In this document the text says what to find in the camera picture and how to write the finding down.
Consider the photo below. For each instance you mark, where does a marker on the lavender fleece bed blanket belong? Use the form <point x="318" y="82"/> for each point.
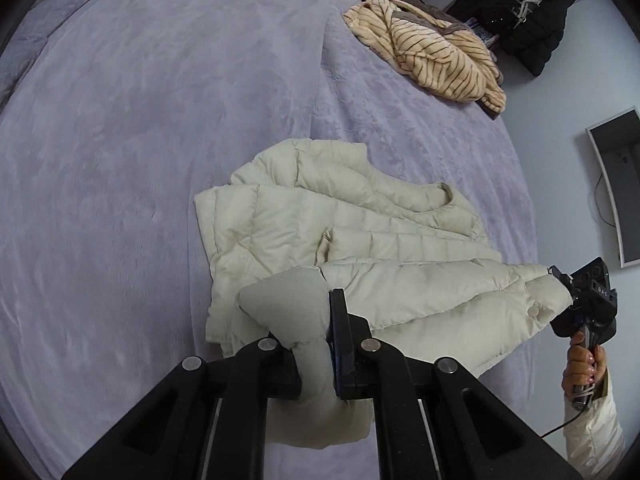
<point x="114" y="114"/>

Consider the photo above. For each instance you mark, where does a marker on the cream sleeve right forearm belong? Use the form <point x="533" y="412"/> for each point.
<point x="595" y="442"/>

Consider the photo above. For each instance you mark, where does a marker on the beige striped shirt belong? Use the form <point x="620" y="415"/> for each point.
<point x="430" y="50"/>

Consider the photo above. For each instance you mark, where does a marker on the cream puffer jacket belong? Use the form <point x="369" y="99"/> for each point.
<point x="306" y="217"/>

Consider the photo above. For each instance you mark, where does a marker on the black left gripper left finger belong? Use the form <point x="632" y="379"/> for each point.
<point x="204" y="420"/>

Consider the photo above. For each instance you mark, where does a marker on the right hand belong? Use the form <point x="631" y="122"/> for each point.
<point x="584" y="368"/>

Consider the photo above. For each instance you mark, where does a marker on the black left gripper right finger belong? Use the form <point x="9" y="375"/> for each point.
<point x="433" y="420"/>

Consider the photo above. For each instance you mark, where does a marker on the black bag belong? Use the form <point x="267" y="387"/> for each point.
<point x="528" y="30"/>

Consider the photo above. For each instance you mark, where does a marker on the curved monitor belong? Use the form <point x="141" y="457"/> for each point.
<point x="616" y="143"/>

